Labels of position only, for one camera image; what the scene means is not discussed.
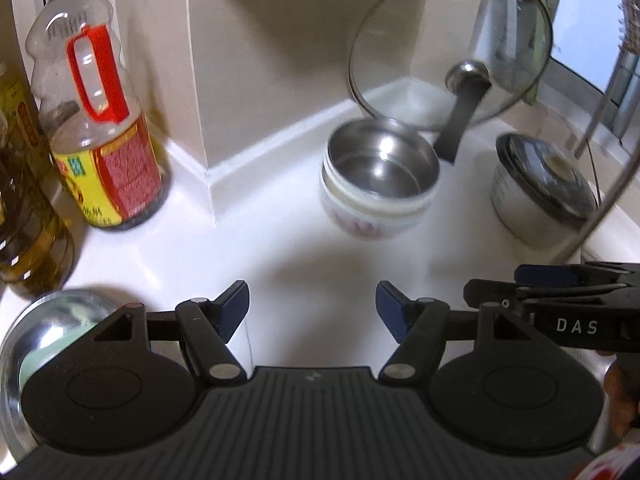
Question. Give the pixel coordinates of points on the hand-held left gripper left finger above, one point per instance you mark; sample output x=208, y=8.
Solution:
x=235, y=305

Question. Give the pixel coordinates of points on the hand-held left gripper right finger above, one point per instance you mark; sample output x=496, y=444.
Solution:
x=390, y=310

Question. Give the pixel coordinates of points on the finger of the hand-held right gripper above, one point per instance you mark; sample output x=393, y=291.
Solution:
x=550, y=275
x=492, y=292

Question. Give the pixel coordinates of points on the white floral bowl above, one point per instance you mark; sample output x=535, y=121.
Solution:
x=370, y=227

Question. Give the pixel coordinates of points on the steel bowl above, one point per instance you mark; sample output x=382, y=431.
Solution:
x=385, y=170

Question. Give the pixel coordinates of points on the person's right hand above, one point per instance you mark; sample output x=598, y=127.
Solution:
x=625, y=395

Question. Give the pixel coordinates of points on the steel container with black lid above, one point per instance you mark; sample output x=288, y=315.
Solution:
x=530, y=200

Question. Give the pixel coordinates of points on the large cooking oil bottle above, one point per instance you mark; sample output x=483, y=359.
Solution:
x=30, y=240

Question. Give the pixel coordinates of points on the window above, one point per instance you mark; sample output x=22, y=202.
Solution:
x=585, y=10

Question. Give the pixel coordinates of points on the yellow-label oil bottle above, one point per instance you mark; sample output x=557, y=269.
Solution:
x=15, y=105

